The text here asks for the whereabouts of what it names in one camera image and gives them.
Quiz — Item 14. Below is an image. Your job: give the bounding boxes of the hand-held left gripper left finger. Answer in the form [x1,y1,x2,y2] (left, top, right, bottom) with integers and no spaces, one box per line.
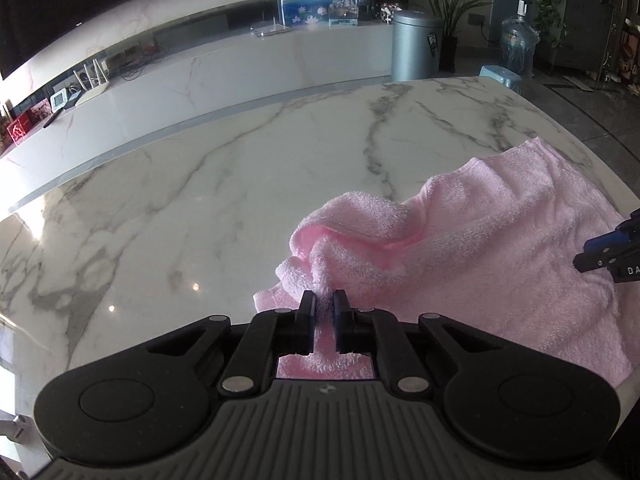
[147,289,318,397]

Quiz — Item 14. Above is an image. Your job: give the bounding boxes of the clear acrylic stand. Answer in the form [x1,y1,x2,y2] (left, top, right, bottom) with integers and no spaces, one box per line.
[249,0,291,37]

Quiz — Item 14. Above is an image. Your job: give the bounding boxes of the pink towel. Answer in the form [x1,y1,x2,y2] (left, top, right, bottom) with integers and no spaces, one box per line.
[252,137,637,392]

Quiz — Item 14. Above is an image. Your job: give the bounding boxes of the long-leaf potted plant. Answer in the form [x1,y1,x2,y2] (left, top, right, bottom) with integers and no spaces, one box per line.
[400,0,497,74]

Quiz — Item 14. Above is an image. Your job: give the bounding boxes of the black television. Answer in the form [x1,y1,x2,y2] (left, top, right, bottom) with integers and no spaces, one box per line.
[0,0,194,80]

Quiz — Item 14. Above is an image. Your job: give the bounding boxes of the blue water jug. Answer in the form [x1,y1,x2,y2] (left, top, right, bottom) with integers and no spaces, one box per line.
[501,0,541,79]

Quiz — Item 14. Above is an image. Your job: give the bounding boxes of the white marble sideboard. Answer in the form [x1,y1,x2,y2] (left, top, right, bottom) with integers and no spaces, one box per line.
[0,0,401,213]

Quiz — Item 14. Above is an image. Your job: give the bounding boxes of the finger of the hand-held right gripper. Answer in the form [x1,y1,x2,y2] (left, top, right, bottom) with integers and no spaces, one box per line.
[620,207,640,239]
[573,230,630,272]

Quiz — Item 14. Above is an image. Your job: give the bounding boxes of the red box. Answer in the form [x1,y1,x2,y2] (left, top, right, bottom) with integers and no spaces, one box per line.
[7,114,34,147]

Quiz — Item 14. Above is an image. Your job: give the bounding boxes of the silver trash bin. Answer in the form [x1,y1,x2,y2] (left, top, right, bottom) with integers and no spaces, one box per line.
[391,9,444,81]

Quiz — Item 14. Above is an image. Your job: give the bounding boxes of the small photo calendar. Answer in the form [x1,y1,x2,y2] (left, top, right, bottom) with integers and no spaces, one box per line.
[327,0,361,29]

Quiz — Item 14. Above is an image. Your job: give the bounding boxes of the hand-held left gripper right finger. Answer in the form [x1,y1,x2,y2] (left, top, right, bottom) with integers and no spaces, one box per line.
[332,289,502,397]

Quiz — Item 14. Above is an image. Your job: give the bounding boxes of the grey cabinet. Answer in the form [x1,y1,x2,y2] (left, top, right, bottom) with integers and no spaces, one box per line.
[555,0,640,86]

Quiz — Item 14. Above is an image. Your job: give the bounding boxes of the pink photo frame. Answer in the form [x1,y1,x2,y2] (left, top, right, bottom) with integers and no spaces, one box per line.
[27,102,53,126]

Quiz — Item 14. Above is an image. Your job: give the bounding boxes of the grey metal stand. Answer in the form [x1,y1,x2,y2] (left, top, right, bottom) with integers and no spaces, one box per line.
[0,406,32,442]

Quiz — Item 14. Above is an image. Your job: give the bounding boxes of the light blue plastic stool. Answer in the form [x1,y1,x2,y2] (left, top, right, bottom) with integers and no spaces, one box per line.
[479,65,524,94]

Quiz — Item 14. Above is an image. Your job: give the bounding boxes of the trailing ivy plant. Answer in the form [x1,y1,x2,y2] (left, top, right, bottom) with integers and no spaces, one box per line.
[529,0,582,47]

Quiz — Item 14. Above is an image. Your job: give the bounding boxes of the black cable tangle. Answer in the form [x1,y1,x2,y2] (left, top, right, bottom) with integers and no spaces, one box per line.
[117,42,171,81]

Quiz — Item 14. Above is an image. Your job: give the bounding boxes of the white router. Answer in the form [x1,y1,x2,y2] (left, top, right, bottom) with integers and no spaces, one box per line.
[72,59,111,97]

